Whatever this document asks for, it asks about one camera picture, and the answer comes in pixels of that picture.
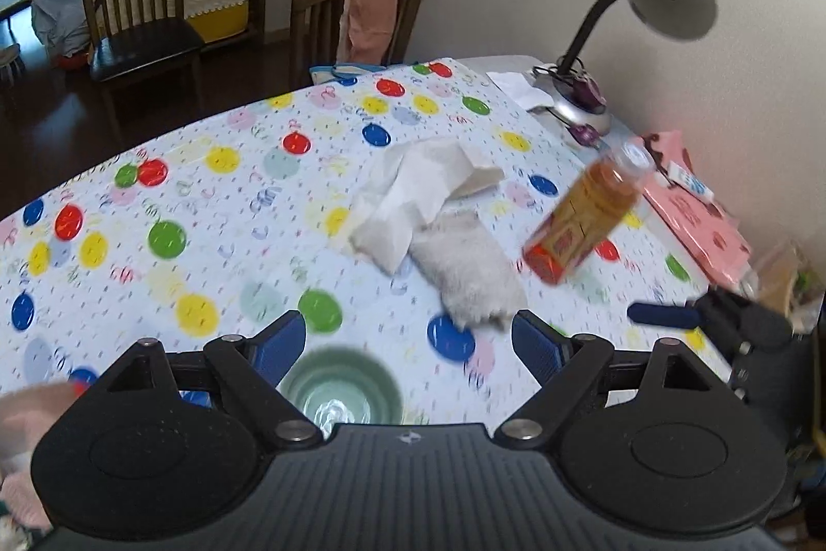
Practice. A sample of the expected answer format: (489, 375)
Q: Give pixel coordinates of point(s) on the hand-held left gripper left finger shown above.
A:
(277, 348)

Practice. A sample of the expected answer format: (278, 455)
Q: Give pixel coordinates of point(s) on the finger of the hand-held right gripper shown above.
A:
(664, 314)

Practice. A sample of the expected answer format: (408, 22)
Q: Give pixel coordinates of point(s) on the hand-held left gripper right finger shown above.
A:
(535, 348)

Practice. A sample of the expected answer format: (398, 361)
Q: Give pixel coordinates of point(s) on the white fuzzy sock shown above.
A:
(464, 260)

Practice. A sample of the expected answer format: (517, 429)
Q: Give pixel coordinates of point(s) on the white cloth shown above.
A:
(413, 196)

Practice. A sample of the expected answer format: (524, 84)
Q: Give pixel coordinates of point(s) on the pink fuzzy cloth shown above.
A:
(26, 428)

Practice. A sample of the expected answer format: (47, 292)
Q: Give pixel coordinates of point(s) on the pink book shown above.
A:
(697, 225)

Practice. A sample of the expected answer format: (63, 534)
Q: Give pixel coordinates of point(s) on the pale green ceramic cup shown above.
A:
(374, 389)

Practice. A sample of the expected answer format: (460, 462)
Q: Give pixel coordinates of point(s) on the clear plastic bag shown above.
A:
(777, 273)

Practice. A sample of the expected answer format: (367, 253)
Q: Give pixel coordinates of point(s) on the orange drink bottle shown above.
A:
(581, 222)

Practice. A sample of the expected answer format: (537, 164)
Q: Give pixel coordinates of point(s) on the white tube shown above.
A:
(687, 180)

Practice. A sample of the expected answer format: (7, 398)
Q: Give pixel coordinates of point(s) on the colourful dotted tablecloth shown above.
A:
(226, 202)

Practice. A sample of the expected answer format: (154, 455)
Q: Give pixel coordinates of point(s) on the small purple object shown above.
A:
(586, 91)

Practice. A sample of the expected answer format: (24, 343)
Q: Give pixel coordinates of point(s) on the white paper sheet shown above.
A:
(516, 85)

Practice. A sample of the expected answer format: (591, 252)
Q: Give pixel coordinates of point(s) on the blue trimmed cloth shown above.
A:
(342, 71)

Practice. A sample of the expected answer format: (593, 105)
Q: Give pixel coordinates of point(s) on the wooden chair with dark seat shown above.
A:
(142, 51)

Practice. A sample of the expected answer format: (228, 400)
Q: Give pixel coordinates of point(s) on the pink towel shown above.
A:
(368, 15)

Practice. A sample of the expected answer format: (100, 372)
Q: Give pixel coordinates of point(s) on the small wooden stool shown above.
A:
(10, 60)

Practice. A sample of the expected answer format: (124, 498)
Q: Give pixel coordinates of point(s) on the white bag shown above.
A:
(58, 21)

